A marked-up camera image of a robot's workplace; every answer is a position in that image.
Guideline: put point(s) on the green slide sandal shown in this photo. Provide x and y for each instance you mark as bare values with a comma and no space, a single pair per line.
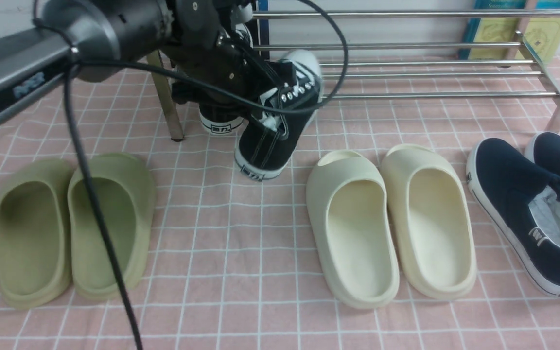
127,197
35,253

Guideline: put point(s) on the cream slide sandal right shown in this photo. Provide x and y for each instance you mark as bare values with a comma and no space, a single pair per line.
432,225

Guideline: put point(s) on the green slide sandal left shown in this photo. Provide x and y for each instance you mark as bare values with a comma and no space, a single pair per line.
35,253

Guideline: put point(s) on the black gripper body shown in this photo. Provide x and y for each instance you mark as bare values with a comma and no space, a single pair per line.
212,44

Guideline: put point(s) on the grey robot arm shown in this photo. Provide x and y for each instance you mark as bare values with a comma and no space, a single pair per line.
94,39

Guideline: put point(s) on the cream slide sandal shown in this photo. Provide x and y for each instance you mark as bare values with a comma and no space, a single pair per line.
346,202
432,225

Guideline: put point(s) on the cream slide sandal left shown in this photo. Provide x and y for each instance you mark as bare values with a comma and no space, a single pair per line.
346,202

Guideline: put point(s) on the green slide sandal right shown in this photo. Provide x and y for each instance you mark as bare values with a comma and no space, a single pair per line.
127,197

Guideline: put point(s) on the black canvas sneaker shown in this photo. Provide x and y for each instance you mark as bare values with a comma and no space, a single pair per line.
269,140
220,120

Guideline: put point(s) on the metal shoe rack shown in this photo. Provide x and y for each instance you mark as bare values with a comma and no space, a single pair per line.
529,66

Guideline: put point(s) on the navy slip-on shoe left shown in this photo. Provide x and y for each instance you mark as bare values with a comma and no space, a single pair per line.
523,200

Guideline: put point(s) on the teal yellow book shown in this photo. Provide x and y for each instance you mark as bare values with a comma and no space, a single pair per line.
542,33

